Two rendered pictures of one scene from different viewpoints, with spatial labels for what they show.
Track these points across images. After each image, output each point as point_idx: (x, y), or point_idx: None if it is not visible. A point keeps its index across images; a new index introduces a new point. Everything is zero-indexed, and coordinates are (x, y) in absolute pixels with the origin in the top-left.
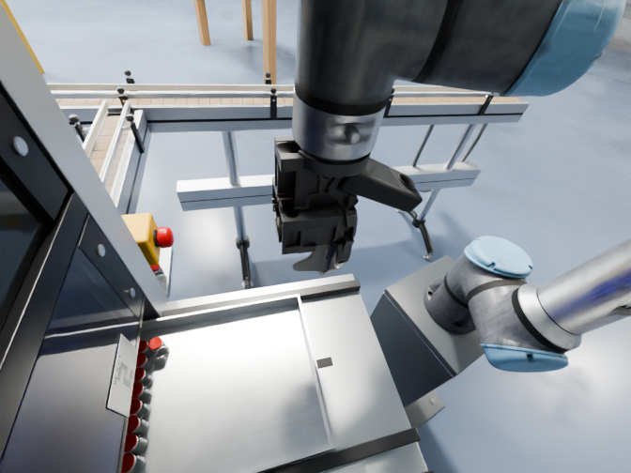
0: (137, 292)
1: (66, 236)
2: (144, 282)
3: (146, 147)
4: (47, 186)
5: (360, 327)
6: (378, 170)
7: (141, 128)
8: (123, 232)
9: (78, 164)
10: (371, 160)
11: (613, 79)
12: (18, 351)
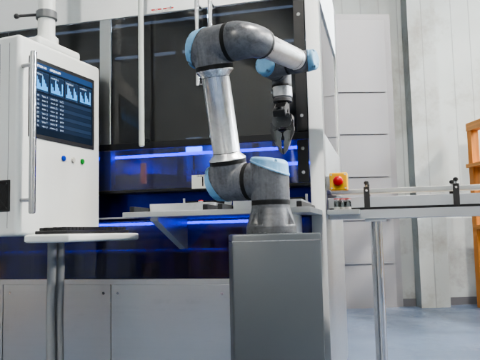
0: (306, 176)
1: (295, 135)
2: (313, 181)
3: (473, 211)
4: (301, 125)
5: None
6: (280, 105)
7: (478, 197)
8: (318, 157)
9: (316, 128)
10: (284, 104)
11: (273, 61)
12: (268, 136)
